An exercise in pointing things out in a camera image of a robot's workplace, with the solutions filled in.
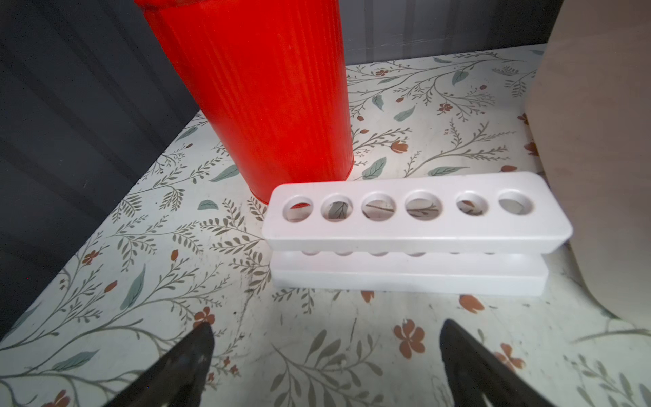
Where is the red ribbed plastic cup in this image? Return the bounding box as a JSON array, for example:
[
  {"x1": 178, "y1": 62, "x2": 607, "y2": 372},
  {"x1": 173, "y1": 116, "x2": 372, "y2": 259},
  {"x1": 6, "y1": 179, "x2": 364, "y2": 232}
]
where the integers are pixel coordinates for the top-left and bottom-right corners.
[{"x1": 139, "y1": 1, "x2": 354, "y2": 202}]

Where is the beige plastic storage bin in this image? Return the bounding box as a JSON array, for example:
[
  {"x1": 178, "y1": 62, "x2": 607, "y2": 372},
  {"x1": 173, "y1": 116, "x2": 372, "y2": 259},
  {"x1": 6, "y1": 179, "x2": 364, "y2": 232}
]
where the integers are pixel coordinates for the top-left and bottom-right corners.
[{"x1": 526, "y1": 1, "x2": 650, "y2": 328}]

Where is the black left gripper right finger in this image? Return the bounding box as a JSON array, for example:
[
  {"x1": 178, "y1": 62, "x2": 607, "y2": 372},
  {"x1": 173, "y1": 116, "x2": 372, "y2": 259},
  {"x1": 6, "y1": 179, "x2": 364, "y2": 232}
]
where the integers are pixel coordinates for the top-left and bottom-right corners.
[{"x1": 439, "y1": 319, "x2": 551, "y2": 406}]

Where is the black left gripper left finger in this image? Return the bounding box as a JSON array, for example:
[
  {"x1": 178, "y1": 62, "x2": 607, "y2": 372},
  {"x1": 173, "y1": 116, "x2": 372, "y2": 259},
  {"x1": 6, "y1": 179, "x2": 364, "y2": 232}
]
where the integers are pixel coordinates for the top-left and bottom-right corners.
[{"x1": 107, "y1": 322, "x2": 215, "y2": 406}]

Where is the white test tube rack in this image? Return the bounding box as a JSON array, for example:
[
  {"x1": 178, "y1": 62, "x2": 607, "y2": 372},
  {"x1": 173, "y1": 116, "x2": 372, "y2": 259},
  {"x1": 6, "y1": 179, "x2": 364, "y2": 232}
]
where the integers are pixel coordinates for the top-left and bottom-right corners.
[{"x1": 262, "y1": 172, "x2": 573, "y2": 297}]

